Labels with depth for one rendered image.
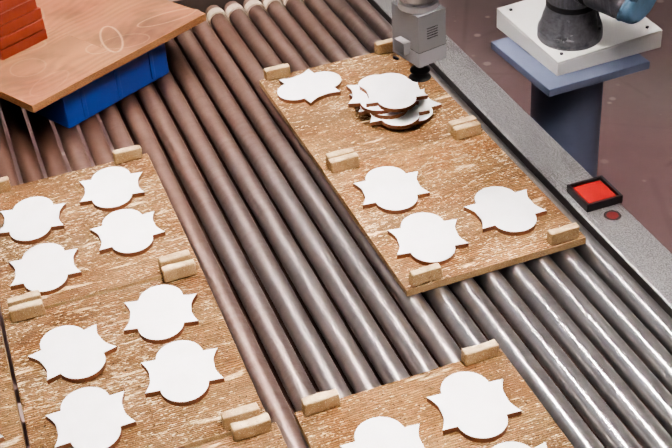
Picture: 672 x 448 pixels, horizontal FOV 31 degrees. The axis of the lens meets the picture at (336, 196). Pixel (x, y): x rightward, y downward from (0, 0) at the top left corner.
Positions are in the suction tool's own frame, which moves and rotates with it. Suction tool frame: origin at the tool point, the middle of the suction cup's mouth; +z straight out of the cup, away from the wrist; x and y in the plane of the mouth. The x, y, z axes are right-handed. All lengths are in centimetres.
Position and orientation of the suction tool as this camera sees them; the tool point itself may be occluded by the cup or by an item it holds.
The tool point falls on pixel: (420, 76)
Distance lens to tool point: 232.6
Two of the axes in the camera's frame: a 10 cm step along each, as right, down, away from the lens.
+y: 5.5, 4.5, -7.1
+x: 8.3, -3.6, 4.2
